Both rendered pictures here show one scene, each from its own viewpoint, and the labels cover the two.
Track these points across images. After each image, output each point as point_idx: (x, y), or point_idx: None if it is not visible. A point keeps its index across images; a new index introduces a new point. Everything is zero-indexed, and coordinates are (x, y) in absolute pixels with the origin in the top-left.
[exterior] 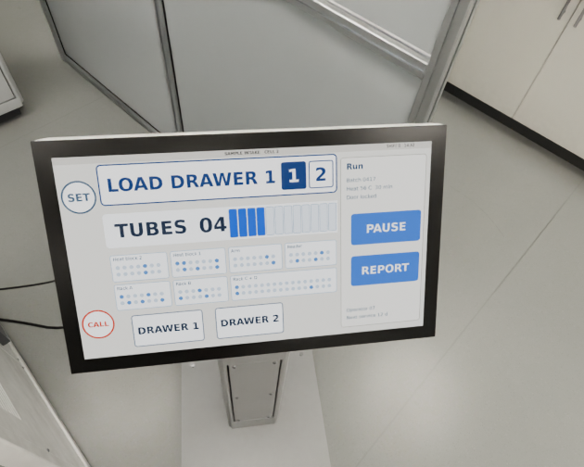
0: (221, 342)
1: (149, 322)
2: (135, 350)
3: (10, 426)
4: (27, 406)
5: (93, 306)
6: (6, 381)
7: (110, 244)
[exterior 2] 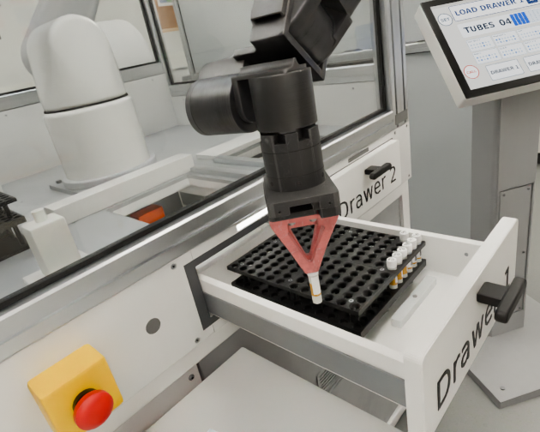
0: (532, 73)
1: (495, 68)
2: (493, 82)
3: None
4: None
5: (465, 63)
6: None
7: (465, 36)
